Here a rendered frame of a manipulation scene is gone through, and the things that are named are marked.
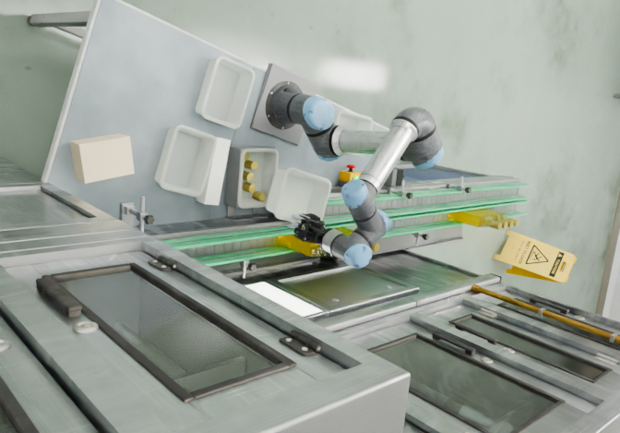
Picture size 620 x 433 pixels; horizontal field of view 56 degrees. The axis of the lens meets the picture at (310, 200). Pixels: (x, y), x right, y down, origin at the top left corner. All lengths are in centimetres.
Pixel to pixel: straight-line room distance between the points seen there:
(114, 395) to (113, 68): 139
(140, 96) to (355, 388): 145
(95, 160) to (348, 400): 133
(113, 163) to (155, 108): 25
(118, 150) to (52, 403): 125
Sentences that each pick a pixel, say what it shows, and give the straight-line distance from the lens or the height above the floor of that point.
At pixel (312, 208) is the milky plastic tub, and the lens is 209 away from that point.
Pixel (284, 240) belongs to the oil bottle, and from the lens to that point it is 224.
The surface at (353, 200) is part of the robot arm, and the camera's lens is 168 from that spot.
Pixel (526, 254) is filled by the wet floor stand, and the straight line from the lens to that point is 548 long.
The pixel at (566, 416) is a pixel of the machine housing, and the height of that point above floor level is 204.
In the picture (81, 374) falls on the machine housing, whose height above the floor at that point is 191.
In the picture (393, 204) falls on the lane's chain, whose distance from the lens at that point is 273.
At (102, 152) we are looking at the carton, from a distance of 190.
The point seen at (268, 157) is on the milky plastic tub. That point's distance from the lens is 228.
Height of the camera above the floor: 255
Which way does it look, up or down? 46 degrees down
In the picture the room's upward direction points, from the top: 107 degrees clockwise
